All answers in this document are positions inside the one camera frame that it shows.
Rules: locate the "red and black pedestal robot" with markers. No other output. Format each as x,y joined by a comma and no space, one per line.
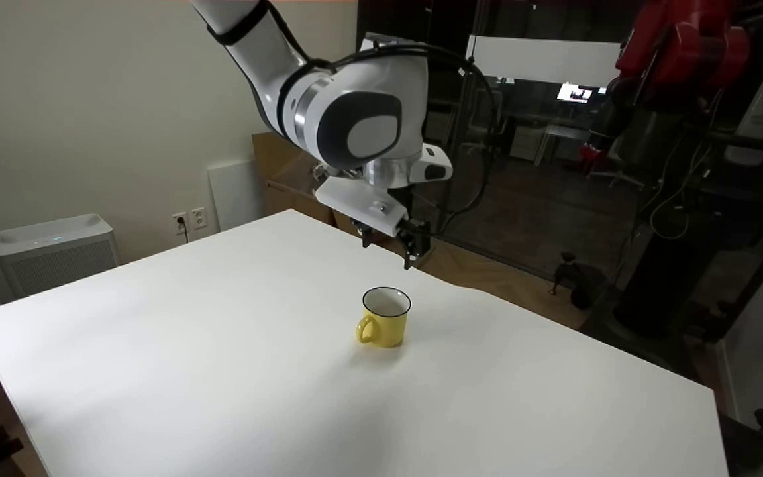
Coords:
680,55

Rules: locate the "yellow enamel cup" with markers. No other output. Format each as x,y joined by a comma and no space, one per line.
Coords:
386,329

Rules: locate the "black floor stand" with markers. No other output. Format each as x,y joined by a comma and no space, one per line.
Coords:
752,439

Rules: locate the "brown cardboard box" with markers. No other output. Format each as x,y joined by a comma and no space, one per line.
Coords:
282,177

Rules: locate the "lit computer monitor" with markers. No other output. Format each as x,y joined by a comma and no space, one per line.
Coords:
577,92

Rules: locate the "white wall outlet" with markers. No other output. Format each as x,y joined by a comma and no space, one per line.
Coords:
178,221
197,217

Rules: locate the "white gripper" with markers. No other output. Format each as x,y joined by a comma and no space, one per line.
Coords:
358,203

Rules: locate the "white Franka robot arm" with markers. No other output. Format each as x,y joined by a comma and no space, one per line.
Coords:
356,124

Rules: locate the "white air purifier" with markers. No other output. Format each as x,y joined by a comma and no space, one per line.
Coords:
52,255

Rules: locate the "white leaning panel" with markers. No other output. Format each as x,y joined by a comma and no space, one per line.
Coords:
234,192

